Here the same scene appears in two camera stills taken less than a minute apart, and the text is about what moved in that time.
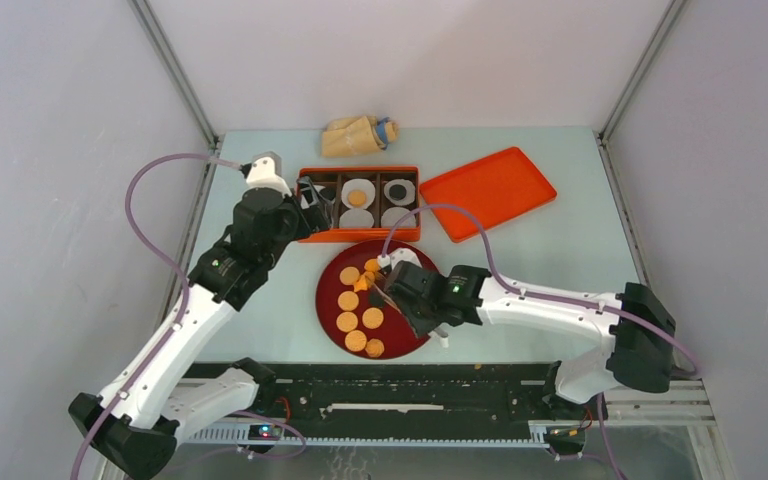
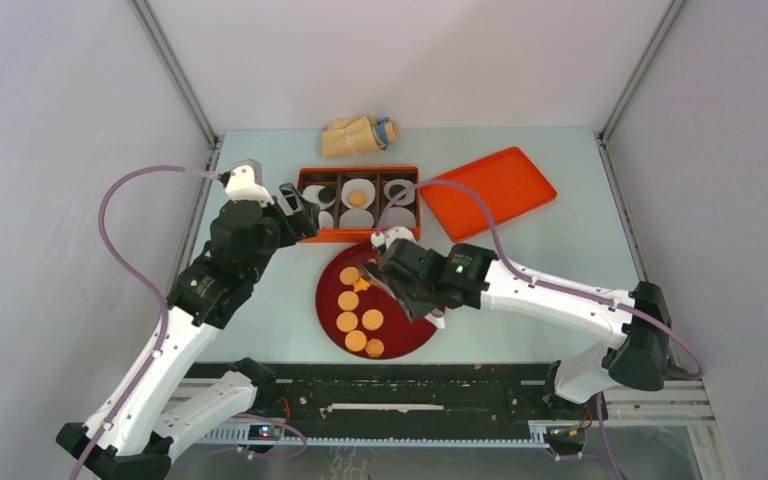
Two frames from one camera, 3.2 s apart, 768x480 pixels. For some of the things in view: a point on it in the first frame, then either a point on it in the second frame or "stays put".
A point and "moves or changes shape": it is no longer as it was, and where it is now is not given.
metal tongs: [381, 293] moves or changes shape
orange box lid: [494, 188] stays put
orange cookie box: [366, 203] stays put
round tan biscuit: [357, 198] stays put
